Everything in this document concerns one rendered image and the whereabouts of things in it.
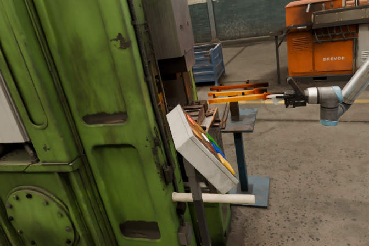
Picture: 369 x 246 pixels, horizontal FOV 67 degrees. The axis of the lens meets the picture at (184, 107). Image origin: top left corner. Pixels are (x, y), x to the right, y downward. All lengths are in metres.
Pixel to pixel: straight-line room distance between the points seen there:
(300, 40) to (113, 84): 3.95
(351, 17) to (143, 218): 3.99
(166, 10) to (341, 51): 3.90
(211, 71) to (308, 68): 1.69
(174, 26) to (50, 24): 0.58
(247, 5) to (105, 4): 8.07
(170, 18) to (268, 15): 7.76
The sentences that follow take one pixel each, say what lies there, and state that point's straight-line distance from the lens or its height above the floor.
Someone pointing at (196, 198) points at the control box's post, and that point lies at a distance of 1.31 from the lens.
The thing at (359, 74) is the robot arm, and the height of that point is 1.11.
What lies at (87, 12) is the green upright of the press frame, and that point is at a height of 1.66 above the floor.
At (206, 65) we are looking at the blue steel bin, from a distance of 5.37.
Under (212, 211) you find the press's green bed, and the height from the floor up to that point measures 0.32.
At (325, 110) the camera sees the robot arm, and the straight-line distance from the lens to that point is 1.69.
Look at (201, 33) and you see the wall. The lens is 9.78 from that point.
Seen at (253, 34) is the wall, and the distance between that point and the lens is 9.29.
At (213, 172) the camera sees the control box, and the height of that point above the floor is 1.03.
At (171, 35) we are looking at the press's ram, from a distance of 1.47.
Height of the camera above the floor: 1.63
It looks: 21 degrees down
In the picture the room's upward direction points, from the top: 11 degrees counter-clockwise
